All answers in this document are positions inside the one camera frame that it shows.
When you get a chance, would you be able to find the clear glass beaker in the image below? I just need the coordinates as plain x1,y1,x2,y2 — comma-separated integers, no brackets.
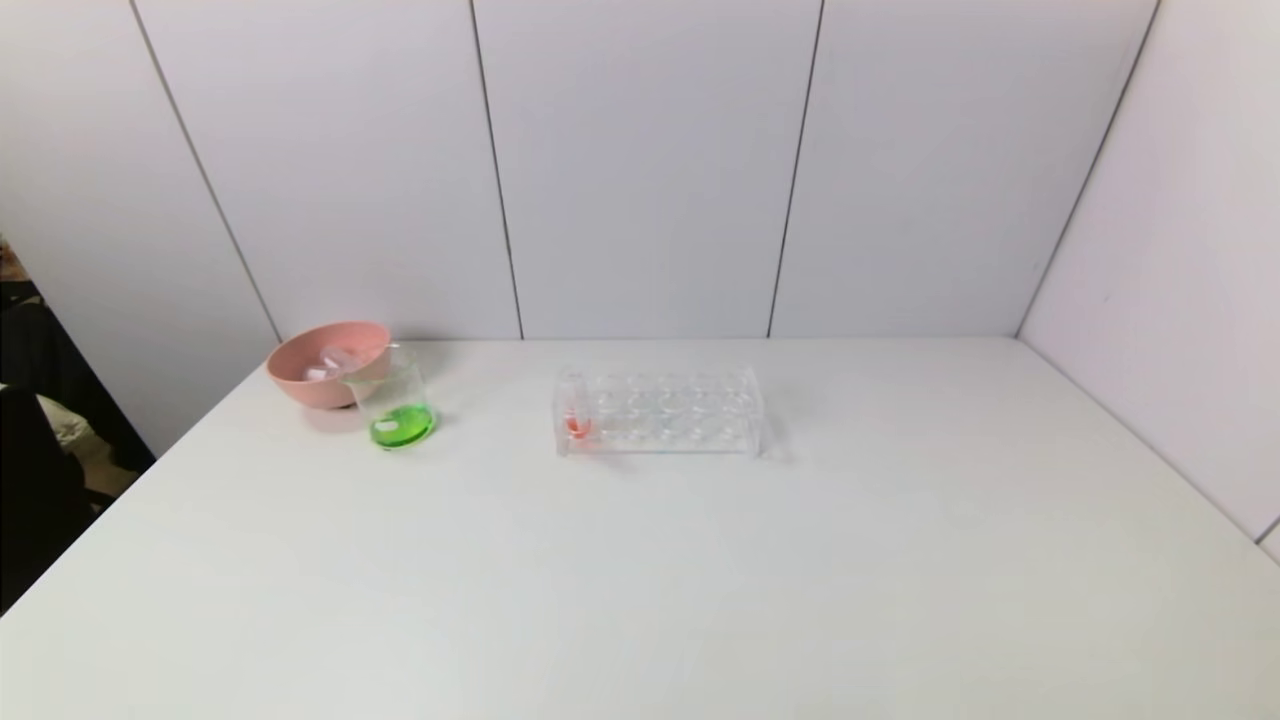
341,345,437,453

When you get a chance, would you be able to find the test tube with red pigment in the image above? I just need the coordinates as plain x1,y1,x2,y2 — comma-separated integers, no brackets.
558,368,597,446

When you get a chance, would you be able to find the pink plastic bowl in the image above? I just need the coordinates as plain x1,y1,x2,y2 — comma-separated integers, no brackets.
265,321,393,410

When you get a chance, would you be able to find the beige crumpled cloth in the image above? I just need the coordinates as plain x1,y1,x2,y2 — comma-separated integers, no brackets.
35,393,106,471

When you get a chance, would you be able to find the black background furniture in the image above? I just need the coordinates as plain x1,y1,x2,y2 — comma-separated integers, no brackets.
0,240,156,613

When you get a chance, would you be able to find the clear acrylic test tube rack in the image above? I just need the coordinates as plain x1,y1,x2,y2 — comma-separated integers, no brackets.
553,364,767,461

